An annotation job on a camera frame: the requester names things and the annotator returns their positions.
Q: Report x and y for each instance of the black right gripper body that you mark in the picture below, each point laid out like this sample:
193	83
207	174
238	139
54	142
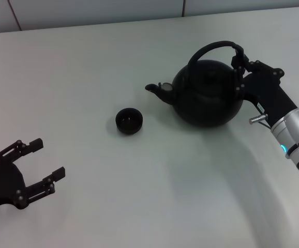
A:
266	90

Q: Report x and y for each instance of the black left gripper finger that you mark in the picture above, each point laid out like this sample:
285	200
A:
59	173
35	144

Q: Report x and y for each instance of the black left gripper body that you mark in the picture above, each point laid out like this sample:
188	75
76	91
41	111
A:
2	183

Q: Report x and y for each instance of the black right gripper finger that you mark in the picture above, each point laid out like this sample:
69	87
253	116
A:
251	66
238	77

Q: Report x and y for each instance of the black round teapot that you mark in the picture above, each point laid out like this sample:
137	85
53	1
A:
203	103

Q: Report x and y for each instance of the small dark teacup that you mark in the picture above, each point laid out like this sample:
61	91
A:
128	126

